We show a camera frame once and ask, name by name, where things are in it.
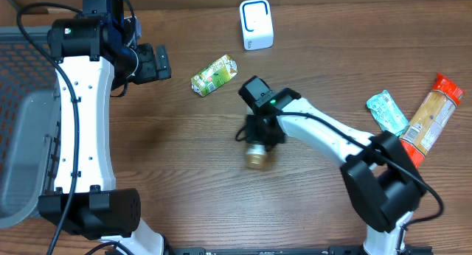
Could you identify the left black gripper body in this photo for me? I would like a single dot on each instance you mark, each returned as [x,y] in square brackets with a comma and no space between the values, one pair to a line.
[148,68]

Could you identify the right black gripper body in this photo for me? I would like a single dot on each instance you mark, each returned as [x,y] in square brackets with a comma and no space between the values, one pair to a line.
[262,133]

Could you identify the white cream tube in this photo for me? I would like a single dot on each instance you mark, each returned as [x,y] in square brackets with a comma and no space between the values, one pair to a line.
[256,156]

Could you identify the green drink carton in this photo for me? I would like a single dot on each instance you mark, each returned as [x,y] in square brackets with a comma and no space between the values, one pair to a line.
[214,76]

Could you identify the teal snack packet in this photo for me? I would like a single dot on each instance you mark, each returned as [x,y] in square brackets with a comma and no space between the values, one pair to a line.
[386,113]

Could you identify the orange cracker packet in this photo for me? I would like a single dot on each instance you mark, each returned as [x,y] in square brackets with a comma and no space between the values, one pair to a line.
[430,119]

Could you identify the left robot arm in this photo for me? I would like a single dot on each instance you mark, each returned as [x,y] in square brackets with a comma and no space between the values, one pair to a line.
[94,53]

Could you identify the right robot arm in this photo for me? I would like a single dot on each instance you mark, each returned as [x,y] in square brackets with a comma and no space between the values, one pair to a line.
[383,184]

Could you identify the white barcode scanner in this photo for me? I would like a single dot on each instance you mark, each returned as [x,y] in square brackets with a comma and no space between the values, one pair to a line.
[256,24]

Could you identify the grey plastic basket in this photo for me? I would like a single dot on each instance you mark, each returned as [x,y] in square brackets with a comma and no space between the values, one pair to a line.
[30,126]

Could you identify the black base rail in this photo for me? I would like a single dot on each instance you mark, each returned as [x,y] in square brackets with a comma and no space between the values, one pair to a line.
[258,251]

